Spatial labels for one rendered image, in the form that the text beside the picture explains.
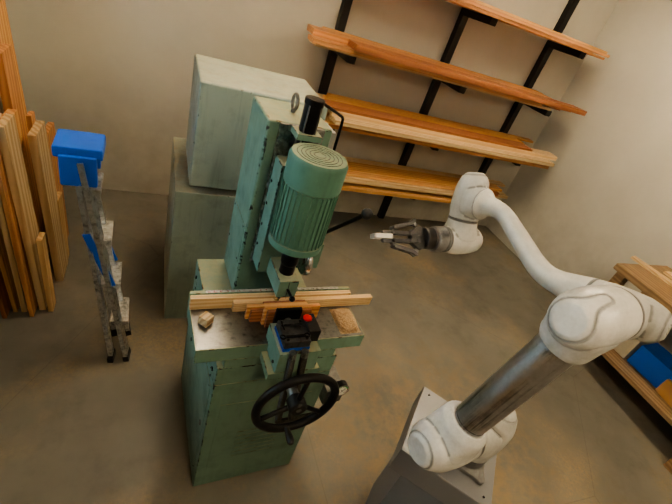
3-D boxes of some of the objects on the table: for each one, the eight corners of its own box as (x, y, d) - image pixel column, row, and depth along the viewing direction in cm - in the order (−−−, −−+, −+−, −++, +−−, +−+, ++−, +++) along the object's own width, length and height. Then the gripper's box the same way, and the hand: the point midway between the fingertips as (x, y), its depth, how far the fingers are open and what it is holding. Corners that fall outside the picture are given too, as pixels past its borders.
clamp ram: (276, 343, 135) (282, 324, 130) (270, 326, 140) (276, 307, 135) (301, 341, 139) (308, 322, 134) (295, 324, 144) (301, 306, 139)
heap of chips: (340, 334, 148) (343, 328, 146) (329, 309, 156) (331, 304, 155) (361, 332, 151) (363, 327, 150) (348, 308, 160) (350, 303, 159)
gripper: (425, 258, 142) (367, 257, 131) (422, 222, 144) (365, 218, 133) (440, 256, 136) (380, 254, 125) (437, 217, 137) (377, 212, 127)
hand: (381, 236), depth 131 cm, fingers closed
